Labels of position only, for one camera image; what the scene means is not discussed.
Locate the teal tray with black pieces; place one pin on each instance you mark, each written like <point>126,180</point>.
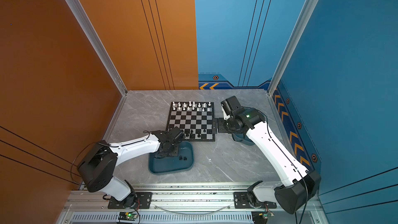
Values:
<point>168,165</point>

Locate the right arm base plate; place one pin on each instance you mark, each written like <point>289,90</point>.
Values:
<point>243,199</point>

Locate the left aluminium corner post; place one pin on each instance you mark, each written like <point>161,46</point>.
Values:
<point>86,25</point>

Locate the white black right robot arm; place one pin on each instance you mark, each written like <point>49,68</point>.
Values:
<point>297,183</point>

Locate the teal tray with white pieces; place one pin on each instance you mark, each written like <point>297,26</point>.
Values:
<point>242,138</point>

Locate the green circuit board left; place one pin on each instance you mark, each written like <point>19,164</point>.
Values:
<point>129,218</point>

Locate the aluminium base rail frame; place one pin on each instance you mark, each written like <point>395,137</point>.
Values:
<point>183,203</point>

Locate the right aluminium corner post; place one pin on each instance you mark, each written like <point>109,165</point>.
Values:
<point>300,25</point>

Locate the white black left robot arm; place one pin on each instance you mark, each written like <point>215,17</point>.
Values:
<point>98,165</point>

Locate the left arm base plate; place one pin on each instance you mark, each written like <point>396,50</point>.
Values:
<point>140,200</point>

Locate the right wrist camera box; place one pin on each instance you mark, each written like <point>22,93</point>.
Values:
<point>225,115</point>

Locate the aluminium corner post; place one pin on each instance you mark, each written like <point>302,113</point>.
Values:
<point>86,25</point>
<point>300,25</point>

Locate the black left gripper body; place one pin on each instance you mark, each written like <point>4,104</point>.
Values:
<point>173,152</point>

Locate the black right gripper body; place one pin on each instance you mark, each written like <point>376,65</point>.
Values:
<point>226,126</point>

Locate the black white chessboard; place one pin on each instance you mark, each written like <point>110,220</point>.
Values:
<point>195,119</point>

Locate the circuit board right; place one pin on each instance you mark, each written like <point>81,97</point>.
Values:
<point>262,217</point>

